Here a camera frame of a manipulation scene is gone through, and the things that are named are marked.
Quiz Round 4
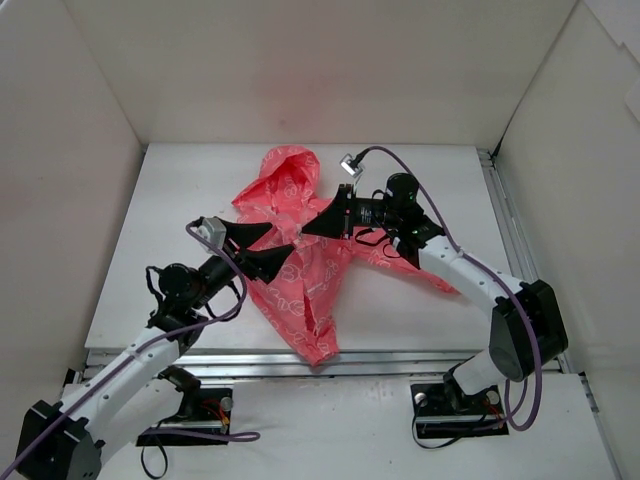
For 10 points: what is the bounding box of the pink hooded printed jacket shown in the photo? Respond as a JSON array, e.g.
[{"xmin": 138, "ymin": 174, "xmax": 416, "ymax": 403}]
[{"xmin": 232, "ymin": 145, "xmax": 455, "ymax": 366}]

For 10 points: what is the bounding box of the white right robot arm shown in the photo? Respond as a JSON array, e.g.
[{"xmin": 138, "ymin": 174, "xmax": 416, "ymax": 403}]
[{"xmin": 302, "ymin": 173, "xmax": 568, "ymax": 412}]

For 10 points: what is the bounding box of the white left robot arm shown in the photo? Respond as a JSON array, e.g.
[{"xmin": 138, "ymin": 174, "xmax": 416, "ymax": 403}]
[{"xmin": 1, "ymin": 217, "xmax": 294, "ymax": 479}]

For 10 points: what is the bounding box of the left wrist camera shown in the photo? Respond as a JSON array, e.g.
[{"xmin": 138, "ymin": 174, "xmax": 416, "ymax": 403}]
[{"xmin": 196, "ymin": 217, "xmax": 227, "ymax": 249}]

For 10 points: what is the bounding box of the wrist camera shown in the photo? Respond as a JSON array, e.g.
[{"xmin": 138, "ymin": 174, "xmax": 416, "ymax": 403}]
[
  {"xmin": 196, "ymin": 217, "xmax": 227, "ymax": 249},
  {"xmin": 340, "ymin": 154, "xmax": 364, "ymax": 179}
]

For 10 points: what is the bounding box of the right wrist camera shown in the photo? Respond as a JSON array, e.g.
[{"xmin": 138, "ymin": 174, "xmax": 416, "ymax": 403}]
[{"xmin": 340, "ymin": 154, "xmax": 364, "ymax": 179}]

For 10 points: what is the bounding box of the front aluminium rail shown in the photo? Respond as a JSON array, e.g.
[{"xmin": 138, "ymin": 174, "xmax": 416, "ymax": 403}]
[{"xmin": 177, "ymin": 350, "xmax": 472, "ymax": 379}]

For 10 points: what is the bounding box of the aluminium rail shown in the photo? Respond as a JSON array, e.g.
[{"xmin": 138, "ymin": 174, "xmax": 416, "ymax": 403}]
[
  {"xmin": 177, "ymin": 350, "xmax": 472, "ymax": 379},
  {"xmin": 477, "ymin": 147, "xmax": 599, "ymax": 416}
]

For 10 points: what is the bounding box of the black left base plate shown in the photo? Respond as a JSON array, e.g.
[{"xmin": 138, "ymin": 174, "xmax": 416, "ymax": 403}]
[{"xmin": 135, "ymin": 386, "xmax": 233, "ymax": 448}]

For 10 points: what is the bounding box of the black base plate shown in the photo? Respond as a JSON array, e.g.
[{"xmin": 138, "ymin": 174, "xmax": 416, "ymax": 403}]
[
  {"xmin": 410, "ymin": 383, "xmax": 509, "ymax": 450},
  {"xmin": 135, "ymin": 386, "xmax": 233, "ymax": 448}
]

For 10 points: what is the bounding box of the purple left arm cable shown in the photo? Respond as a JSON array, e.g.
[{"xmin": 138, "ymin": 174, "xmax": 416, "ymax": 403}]
[{"xmin": 9, "ymin": 217, "xmax": 261, "ymax": 476}]

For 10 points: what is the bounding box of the right side aluminium rail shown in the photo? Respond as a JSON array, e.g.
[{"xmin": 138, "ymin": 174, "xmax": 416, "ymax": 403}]
[{"xmin": 477, "ymin": 147, "xmax": 599, "ymax": 416}]

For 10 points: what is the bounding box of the black loose cable loop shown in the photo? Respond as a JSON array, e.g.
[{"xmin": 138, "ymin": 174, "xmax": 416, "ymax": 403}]
[{"xmin": 139, "ymin": 419, "xmax": 170, "ymax": 479}]

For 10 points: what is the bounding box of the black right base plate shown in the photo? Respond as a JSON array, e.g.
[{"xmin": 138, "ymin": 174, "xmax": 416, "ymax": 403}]
[{"xmin": 410, "ymin": 383, "xmax": 509, "ymax": 450}]

